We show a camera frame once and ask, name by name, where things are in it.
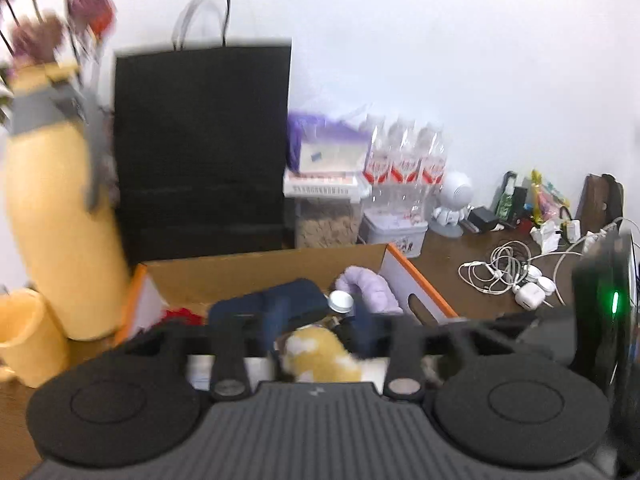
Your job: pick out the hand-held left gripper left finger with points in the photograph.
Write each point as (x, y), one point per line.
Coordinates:
(275, 330)

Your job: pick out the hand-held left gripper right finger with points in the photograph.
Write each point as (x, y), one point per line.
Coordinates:
(367, 335)

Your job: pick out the purple fuzzy scrunchie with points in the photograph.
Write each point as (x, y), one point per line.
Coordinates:
(367, 285)

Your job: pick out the plush sheep toy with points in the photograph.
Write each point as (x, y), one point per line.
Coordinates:
(320, 355)

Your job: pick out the red cardboard box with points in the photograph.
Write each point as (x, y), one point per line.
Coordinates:
(250, 272)

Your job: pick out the red rose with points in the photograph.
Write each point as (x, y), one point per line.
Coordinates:
(182, 316)

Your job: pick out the dark pouch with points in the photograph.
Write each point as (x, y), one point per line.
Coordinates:
(300, 297)

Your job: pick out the white round cap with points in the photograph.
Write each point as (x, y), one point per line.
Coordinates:
(340, 301)

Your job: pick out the round white case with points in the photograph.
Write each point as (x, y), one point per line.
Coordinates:
(542, 280)

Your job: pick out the white charger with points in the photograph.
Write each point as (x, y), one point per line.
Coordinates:
(573, 230)

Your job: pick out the grey tin box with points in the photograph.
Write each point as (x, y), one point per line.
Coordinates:
(395, 237)

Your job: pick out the clear snack container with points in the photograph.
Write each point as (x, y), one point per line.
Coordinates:
(327, 222)

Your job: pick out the colourful snack packet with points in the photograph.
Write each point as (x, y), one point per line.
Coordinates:
(547, 197)

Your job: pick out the black stand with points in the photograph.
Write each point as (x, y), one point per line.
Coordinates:
(521, 204)

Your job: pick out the black charger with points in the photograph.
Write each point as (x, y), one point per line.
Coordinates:
(484, 219)

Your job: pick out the green spray bottle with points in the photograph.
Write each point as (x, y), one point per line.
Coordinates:
(506, 197)

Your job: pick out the flat white box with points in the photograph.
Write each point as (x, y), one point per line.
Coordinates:
(322, 184)

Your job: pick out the white robot toy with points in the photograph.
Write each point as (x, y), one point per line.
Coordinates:
(452, 200)

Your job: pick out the purple tissue pack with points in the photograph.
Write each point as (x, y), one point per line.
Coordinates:
(325, 145)

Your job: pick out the black paper bag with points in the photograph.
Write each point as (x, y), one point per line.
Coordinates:
(200, 150)

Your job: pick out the yellow mug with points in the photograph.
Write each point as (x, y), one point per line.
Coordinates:
(30, 340)

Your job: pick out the yellow thermos jug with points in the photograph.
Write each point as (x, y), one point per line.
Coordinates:
(60, 210)

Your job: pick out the dried pink flowers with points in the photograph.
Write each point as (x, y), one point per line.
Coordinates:
(45, 30)

